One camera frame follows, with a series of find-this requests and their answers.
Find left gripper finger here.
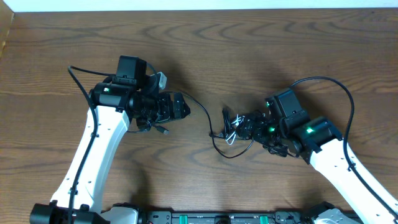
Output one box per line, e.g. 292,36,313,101
136,118,155,131
173,92,191,119

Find black USB cable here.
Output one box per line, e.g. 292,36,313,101
149,91,255,159

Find white USB cable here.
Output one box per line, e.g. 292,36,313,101
225,114,246,146

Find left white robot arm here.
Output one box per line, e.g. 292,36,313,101
29,55,190,223

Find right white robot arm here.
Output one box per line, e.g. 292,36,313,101
236,88,397,223

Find cardboard box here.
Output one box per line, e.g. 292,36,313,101
0,0,14,56

